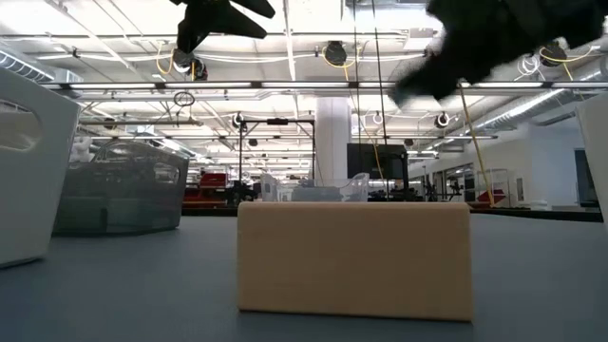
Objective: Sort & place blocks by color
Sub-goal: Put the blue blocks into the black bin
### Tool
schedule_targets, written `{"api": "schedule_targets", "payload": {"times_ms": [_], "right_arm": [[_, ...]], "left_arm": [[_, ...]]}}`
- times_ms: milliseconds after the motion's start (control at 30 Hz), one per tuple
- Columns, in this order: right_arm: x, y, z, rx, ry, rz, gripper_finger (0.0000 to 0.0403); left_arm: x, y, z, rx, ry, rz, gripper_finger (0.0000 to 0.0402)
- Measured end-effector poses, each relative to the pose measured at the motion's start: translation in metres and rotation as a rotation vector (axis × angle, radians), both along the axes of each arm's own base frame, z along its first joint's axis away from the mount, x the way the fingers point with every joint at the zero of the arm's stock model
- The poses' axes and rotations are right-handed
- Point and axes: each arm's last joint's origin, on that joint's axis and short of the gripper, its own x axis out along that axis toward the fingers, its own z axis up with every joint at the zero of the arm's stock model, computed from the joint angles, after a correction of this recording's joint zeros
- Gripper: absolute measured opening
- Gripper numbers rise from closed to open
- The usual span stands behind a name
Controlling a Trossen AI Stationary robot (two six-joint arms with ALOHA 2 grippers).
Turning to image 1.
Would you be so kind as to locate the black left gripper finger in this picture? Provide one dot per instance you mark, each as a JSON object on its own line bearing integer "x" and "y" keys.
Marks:
{"x": 244, "y": 29}
{"x": 261, "y": 7}

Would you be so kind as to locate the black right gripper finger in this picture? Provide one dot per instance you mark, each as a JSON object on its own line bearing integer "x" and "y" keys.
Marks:
{"x": 427, "y": 83}

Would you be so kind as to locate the tan wooden block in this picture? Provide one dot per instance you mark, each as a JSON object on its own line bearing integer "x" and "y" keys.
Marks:
{"x": 354, "y": 261}

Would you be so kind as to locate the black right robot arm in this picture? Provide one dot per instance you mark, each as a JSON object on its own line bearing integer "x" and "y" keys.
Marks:
{"x": 570, "y": 19}

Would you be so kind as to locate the long ceiling light bar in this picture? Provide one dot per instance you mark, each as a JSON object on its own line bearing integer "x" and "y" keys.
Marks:
{"x": 304, "y": 85}

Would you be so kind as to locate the black cabinet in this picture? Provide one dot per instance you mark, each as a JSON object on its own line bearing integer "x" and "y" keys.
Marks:
{"x": 366, "y": 161}

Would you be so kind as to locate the white building column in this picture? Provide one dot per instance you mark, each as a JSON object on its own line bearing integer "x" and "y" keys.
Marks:
{"x": 333, "y": 138}

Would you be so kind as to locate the red background object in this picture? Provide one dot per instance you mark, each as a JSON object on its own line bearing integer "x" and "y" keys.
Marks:
{"x": 494, "y": 195}

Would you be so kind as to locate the clear plastic bin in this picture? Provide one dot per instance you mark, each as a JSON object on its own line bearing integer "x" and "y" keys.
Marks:
{"x": 332, "y": 192}

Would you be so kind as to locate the red storage shelf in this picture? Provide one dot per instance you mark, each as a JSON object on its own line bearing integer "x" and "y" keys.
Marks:
{"x": 209, "y": 183}

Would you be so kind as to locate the dark grey translucent bin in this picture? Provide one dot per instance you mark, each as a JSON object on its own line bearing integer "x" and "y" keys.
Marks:
{"x": 133, "y": 204}

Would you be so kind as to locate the silver ventilation duct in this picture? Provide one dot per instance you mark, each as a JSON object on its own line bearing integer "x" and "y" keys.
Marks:
{"x": 522, "y": 111}

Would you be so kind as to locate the black metal stand frame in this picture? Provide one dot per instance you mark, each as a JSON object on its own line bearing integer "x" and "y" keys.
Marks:
{"x": 278, "y": 121}

